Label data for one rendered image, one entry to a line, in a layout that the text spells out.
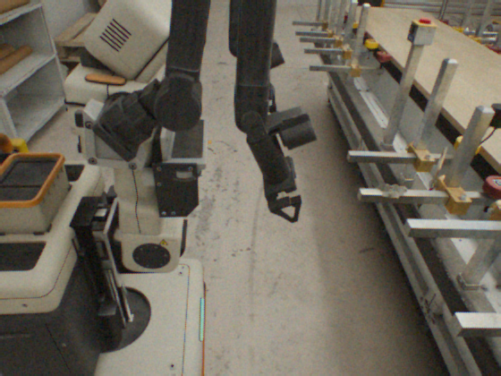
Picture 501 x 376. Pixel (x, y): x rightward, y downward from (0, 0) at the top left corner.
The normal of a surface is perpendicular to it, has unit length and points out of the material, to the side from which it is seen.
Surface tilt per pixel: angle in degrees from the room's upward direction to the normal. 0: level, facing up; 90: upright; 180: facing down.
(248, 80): 77
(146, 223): 90
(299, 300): 0
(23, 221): 92
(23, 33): 90
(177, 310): 0
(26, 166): 0
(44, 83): 90
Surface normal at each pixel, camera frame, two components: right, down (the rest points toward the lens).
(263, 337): 0.05, -0.79
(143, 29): 0.08, 0.61
